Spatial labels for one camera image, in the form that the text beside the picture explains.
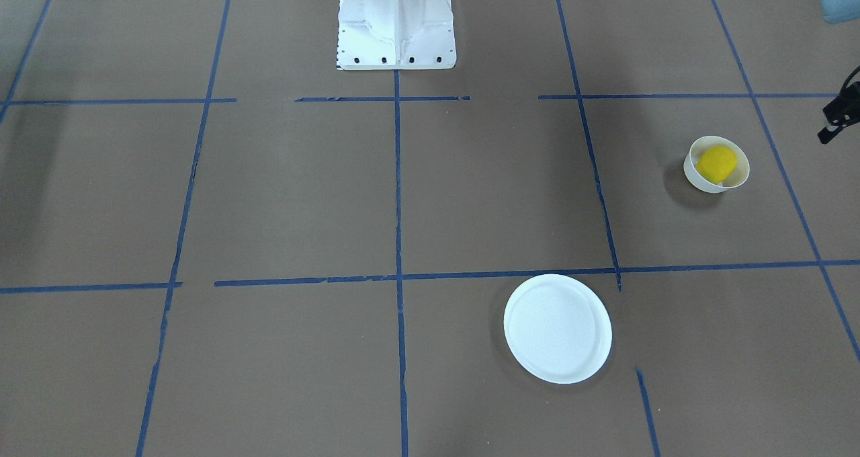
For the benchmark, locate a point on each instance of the white bowl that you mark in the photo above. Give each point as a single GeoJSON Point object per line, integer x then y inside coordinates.
{"type": "Point", "coordinates": [737, 178]}

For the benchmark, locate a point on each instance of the yellow lemon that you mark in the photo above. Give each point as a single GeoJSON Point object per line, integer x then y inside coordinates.
{"type": "Point", "coordinates": [716, 164]}

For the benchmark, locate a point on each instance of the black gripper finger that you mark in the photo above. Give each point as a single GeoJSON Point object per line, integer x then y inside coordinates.
{"type": "Point", "coordinates": [835, 126]}

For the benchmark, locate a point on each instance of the white pedestal column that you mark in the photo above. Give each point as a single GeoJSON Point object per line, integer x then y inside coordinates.
{"type": "Point", "coordinates": [395, 34]}

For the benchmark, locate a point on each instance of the white plate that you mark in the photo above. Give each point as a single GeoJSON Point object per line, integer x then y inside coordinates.
{"type": "Point", "coordinates": [558, 329]}

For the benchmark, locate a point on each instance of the brown paper table cover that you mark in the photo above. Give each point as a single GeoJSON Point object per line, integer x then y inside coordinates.
{"type": "Point", "coordinates": [215, 243]}

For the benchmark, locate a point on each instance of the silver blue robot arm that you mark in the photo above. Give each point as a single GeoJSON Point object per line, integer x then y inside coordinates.
{"type": "Point", "coordinates": [843, 110]}

